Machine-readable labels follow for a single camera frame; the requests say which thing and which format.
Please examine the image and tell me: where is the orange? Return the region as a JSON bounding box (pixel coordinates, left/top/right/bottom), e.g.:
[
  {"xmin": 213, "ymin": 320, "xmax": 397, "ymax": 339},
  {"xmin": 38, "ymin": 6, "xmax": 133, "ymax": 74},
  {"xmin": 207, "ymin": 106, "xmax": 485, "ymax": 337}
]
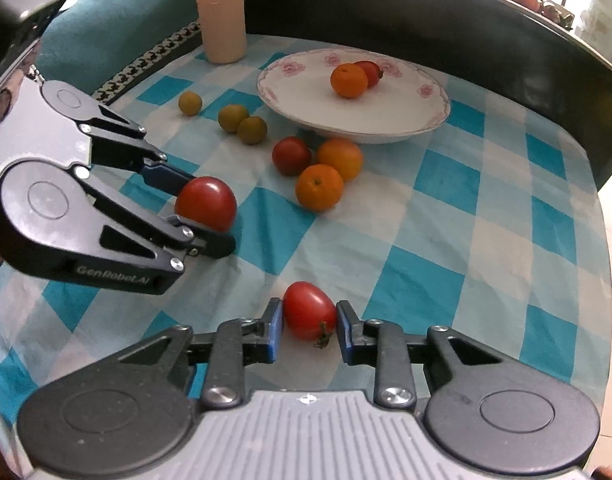
[
  {"xmin": 317, "ymin": 138, "xmax": 364, "ymax": 183},
  {"xmin": 330, "ymin": 62, "xmax": 369, "ymax": 99},
  {"xmin": 295, "ymin": 164, "xmax": 345, "ymax": 212}
]

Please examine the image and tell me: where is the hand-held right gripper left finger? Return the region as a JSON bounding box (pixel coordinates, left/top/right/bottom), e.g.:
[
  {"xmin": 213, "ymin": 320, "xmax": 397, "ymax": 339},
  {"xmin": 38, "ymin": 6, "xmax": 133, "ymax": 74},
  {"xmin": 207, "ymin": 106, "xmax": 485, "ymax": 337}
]
[{"xmin": 113, "ymin": 298, "xmax": 285, "ymax": 408}]

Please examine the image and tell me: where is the dark coffee table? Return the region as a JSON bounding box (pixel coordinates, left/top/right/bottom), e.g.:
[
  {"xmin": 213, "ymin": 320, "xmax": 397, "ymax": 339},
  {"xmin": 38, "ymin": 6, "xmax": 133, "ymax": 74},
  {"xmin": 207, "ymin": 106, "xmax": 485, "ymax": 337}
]
[{"xmin": 238, "ymin": 0, "xmax": 612, "ymax": 193}]

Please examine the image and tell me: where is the small green fruit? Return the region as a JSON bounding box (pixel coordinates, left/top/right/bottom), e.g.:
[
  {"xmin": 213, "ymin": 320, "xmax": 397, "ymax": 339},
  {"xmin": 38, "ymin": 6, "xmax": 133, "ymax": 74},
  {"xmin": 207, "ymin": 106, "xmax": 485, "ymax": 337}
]
[
  {"xmin": 218, "ymin": 104, "xmax": 250, "ymax": 134},
  {"xmin": 237, "ymin": 116, "xmax": 267, "ymax": 145},
  {"xmin": 179, "ymin": 91, "xmax": 203, "ymax": 116}
]

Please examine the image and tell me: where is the white floral plate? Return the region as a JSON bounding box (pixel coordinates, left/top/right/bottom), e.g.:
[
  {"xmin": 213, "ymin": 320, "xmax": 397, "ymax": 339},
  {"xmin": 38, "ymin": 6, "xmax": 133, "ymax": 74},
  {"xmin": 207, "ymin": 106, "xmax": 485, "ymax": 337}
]
[{"xmin": 257, "ymin": 48, "xmax": 451, "ymax": 144}]

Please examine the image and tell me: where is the round dark red tomato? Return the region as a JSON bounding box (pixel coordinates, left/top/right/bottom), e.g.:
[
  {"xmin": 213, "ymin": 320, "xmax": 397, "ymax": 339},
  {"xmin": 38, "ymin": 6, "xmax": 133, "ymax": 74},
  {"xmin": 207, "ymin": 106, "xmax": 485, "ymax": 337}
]
[{"xmin": 272, "ymin": 136, "xmax": 313, "ymax": 177}]

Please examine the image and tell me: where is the pink ribbed cup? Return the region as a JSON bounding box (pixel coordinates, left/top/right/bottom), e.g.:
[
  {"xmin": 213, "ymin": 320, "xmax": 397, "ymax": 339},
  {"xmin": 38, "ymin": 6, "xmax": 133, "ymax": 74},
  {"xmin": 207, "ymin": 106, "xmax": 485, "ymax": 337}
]
[{"xmin": 193, "ymin": 0, "xmax": 248, "ymax": 65}]

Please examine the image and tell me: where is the oval red tomato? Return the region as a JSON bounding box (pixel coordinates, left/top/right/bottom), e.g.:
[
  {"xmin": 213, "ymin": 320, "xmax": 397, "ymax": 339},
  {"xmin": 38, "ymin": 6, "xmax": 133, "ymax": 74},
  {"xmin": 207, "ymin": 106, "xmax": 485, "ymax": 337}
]
[{"xmin": 283, "ymin": 281, "xmax": 337, "ymax": 350}]

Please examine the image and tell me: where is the teal blanket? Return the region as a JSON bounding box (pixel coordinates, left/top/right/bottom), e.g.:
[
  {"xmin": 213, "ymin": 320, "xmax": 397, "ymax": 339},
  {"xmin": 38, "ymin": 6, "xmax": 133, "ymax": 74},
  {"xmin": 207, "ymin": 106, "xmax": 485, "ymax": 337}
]
[{"xmin": 36, "ymin": 0, "xmax": 207, "ymax": 106}]

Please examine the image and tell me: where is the small red tomato with stem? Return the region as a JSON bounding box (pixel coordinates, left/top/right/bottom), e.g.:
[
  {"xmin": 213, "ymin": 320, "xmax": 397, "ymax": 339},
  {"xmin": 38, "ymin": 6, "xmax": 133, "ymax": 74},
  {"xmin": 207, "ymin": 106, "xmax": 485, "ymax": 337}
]
[{"xmin": 353, "ymin": 60, "xmax": 385, "ymax": 88}]

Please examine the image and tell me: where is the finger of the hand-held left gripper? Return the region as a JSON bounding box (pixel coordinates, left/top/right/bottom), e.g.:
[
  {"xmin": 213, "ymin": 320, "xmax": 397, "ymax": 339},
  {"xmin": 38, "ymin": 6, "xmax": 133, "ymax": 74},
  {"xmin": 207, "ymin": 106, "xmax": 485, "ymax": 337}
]
[
  {"xmin": 80, "ymin": 104, "xmax": 197, "ymax": 197},
  {"xmin": 68, "ymin": 165, "xmax": 237, "ymax": 296}
]

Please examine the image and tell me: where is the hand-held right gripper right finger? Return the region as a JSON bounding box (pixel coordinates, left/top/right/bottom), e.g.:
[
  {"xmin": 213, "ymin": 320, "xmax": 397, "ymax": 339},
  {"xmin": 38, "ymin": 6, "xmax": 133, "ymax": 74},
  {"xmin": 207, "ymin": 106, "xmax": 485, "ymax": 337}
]
[{"xmin": 336, "ymin": 300, "xmax": 507, "ymax": 408}]

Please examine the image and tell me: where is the large red tomato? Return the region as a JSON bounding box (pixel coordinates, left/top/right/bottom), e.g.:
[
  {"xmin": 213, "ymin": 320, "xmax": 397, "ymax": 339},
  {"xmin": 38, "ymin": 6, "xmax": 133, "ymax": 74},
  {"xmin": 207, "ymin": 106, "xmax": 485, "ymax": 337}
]
[{"xmin": 175, "ymin": 176, "xmax": 238, "ymax": 233}]

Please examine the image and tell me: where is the blue white checked tablecloth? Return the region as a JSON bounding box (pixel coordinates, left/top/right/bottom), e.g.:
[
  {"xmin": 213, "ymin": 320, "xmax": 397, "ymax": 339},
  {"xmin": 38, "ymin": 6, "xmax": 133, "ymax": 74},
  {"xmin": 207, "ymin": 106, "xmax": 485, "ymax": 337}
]
[{"xmin": 0, "ymin": 35, "xmax": 612, "ymax": 480}]

